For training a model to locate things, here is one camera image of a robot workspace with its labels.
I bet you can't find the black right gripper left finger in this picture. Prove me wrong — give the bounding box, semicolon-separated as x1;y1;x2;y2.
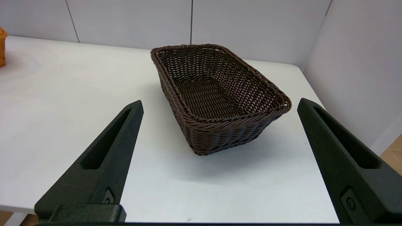
35;100;144;220

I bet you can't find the dark brown wicker basket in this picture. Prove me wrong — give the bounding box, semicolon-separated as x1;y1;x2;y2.
150;44;292;156

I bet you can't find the orange wicker basket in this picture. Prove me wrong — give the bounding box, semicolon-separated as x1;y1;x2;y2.
0;27;8;68

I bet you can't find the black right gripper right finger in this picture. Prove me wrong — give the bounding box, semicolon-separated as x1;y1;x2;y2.
297;98;402;224

